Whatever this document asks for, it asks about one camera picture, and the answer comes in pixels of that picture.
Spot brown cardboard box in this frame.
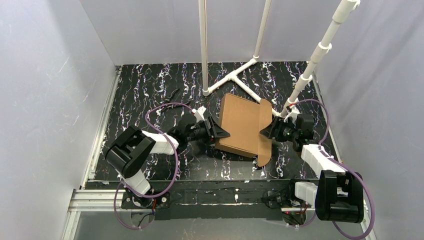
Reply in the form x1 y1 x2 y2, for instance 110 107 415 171
215 93 273 167

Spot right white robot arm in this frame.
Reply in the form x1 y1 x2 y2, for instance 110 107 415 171
259 113 364 223

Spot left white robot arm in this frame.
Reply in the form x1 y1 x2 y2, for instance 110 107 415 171
105 114 230 199

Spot black pliers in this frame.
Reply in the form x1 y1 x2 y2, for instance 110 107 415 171
162 88 183 110

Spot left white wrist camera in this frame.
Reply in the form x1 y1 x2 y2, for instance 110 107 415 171
191 106 206 123

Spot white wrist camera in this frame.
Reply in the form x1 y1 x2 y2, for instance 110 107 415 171
191 106 206 123
284 103 300 123

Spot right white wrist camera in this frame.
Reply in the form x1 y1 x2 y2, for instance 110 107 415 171
284 103 300 123

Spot aluminium table frame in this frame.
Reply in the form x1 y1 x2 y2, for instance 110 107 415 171
61 65 378 240

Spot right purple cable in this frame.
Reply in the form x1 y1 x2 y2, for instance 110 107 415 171
288 98 376 240

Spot purple cable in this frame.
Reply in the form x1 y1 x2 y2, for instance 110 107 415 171
113 102 200 231
288 98 376 240

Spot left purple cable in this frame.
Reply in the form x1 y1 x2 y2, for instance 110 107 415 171
113 102 200 231

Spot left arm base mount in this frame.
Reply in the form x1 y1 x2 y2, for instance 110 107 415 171
120 189 171 214

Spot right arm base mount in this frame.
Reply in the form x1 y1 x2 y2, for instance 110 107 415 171
260 179 316 228

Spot white PVC pipe frame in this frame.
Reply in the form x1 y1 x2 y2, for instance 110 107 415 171
197 0 360 100

